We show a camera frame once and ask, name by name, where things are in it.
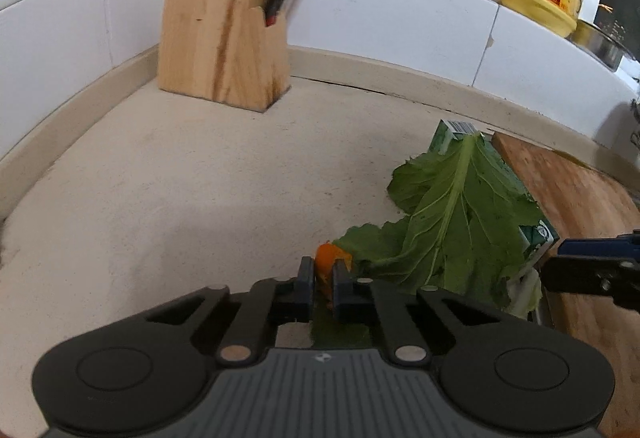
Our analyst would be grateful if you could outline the green white carton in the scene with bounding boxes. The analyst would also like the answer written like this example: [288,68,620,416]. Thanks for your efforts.
[428,120,559,268]

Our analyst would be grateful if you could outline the pale cabbage strips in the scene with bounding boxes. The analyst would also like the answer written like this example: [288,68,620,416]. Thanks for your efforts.
[506,268,542,319]

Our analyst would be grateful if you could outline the small steel pot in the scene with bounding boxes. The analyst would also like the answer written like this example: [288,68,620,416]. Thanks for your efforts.
[570,20,636,71]

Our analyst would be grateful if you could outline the large dark green leaf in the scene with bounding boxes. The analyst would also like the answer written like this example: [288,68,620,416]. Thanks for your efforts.
[333,216,410,281]

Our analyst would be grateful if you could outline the wooden cutting board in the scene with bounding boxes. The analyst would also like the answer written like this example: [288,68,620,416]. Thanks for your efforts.
[491,132,639,437]

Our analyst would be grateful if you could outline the small green leaf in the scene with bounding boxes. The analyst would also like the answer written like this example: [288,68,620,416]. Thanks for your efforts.
[387,134,525,309]

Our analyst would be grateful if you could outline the wooden knife block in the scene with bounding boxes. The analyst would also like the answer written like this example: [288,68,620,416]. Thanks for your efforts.
[157,0,290,112]

